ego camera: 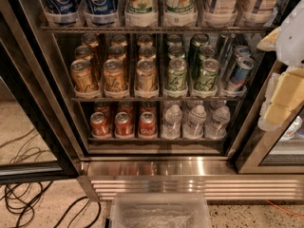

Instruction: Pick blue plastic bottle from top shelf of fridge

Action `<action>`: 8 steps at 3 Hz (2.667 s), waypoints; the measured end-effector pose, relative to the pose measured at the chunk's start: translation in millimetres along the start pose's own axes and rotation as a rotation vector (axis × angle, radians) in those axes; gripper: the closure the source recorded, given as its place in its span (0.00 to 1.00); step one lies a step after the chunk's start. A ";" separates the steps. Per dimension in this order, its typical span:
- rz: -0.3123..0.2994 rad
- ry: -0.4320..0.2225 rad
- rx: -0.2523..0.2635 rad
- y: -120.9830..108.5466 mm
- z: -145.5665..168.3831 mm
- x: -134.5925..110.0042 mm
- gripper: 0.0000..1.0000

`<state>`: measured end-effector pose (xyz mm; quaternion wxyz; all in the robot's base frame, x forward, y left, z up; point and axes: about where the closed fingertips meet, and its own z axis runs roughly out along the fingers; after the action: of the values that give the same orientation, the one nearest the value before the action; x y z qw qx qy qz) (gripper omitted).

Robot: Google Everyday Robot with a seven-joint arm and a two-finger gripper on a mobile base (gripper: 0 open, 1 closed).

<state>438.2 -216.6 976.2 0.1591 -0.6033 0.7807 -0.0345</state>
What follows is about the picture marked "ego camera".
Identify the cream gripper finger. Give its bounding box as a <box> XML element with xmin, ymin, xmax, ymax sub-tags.
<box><xmin>257</xmin><ymin>66</ymin><xmax>304</xmax><ymax>131</ymax></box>
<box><xmin>256</xmin><ymin>27</ymin><xmax>281</xmax><ymax>51</ymax></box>

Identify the white blue label bottle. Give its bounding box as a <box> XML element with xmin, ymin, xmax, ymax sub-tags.
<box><xmin>203</xmin><ymin>0</ymin><xmax>238</xmax><ymax>28</ymax></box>

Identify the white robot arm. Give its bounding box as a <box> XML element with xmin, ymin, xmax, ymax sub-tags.
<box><xmin>257</xmin><ymin>0</ymin><xmax>304</xmax><ymax>131</ymax></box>

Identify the rightmost white label bottle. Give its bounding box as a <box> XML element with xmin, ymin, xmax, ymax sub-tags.
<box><xmin>238</xmin><ymin>0</ymin><xmax>277</xmax><ymax>27</ymax></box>

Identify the right water bottle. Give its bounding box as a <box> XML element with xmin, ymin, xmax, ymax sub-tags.
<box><xmin>205</xmin><ymin>105</ymin><xmax>230</xmax><ymax>140</ymax></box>

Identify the water bottle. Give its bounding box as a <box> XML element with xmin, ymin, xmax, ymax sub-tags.
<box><xmin>205</xmin><ymin>105</ymin><xmax>230</xmax><ymax>140</ymax></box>
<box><xmin>161</xmin><ymin>104</ymin><xmax>182</xmax><ymax>140</ymax></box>
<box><xmin>183</xmin><ymin>105</ymin><xmax>206</xmax><ymax>140</ymax></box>

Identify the right 7up bottle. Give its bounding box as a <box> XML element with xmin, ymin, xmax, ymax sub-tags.
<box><xmin>164</xmin><ymin>0</ymin><xmax>198</xmax><ymax>27</ymax></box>

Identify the middle water bottle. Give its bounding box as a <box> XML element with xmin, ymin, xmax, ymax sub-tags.
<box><xmin>183</xmin><ymin>105</ymin><xmax>206</xmax><ymax>140</ymax></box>

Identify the steel fridge base grille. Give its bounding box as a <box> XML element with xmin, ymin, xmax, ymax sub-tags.
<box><xmin>78</xmin><ymin>158</ymin><xmax>304</xmax><ymax>201</ymax></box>

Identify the left water bottle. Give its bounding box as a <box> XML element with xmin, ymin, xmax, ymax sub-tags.
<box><xmin>161</xmin><ymin>104</ymin><xmax>182</xmax><ymax>140</ymax></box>

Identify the left glass fridge door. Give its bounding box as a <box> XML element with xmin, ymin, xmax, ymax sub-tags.
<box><xmin>0</xmin><ymin>0</ymin><xmax>83</xmax><ymax>183</ymax></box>

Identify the back blue silver can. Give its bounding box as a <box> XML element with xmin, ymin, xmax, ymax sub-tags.
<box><xmin>222</xmin><ymin>45</ymin><xmax>253</xmax><ymax>81</ymax></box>

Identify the blue silver can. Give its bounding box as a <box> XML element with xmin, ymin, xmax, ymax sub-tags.
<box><xmin>226</xmin><ymin>57</ymin><xmax>256</xmax><ymax>92</ymax></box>
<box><xmin>222</xmin><ymin>45</ymin><xmax>253</xmax><ymax>81</ymax></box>

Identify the front blue silver can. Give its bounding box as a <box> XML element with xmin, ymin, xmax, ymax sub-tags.
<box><xmin>226</xmin><ymin>57</ymin><xmax>256</xmax><ymax>92</ymax></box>

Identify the front right green can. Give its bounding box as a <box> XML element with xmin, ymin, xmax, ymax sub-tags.
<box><xmin>194</xmin><ymin>59</ymin><xmax>219</xmax><ymax>92</ymax></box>

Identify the middle row green can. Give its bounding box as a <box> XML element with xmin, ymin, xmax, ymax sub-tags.
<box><xmin>168</xmin><ymin>46</ymin><xmax>185</xmax><ymax>59</ymax></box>

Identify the front left green can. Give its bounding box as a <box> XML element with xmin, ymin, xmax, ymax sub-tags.
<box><xmin>166</xmin><ymin>58</ymin><xmax>187</xmax><ymax>91</ymax></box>

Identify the row gold can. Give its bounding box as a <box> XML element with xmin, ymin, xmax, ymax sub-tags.
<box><xmin>108</xmin><ymin>46</ymin><xmax>126</xmax><ymax>61</ymax></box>
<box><xmin>139</xmin><ymin>46</ymin><xmax>157</xmax><ymax>60</ymax></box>
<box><xmin>75</xmin><ymin>45</ymin><xmax>94</xmax><ymax>62</ymax></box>

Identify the front right orange can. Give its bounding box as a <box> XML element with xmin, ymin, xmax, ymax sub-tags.
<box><xmin>139</xmin><ymin>112</ymin><xmax>156</xmax><ymax>137</ymax></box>

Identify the orange can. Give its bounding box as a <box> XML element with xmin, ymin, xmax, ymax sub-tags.
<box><xmin>139</xmin><ymin>112</ymin><xmax>156</xmax><ymax>137</ymax></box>
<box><xmin>115</xmin><ymin>112</ymin><xmax>133</xmax><ymax>136</ymax></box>
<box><xmin>90</xmin><ymin>112</ymin><xmax>110</xmax><ymax>136</ymax></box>

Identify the front middle orange can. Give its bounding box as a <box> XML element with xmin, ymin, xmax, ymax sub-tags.
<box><xmin>115</xmin><ymin>112</ymin><xmax>133</xmax><ymax>136</ymax></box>

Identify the clear plastic bin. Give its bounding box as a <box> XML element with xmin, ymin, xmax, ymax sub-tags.
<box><xmin>110</xmin><ymin>193</ymin><xmax>212</xmax><ymax>228</ymax></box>

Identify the middle row left gold can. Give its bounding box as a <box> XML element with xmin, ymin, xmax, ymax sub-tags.
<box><xmin>75</xmin><ymin>45</ymin><xmax>94</xmax><ymax>62</ymax></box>

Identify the front left orange can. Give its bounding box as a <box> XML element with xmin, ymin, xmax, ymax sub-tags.
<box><xmin>90</xmin><ymin>112</ymin><xmax>110</xmax><ymax>136</ymax></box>

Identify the front left gold can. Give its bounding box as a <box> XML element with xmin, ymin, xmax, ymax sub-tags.
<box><xmin>70</xmin><ymin>59</ymin><xmax>98</xmax><ymax>93</ymax></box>

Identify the orange floor cable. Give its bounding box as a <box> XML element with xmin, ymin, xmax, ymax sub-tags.
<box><xmin>265</xmin><ymin>199</ymin><xmax>304</xmax><ymax>219</ymax></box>

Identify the black floor cable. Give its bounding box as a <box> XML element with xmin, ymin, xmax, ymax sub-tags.
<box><xmin>0</xmin><ymin>126</ymin><xmax>103</xmax><ymax>228</ymax></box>

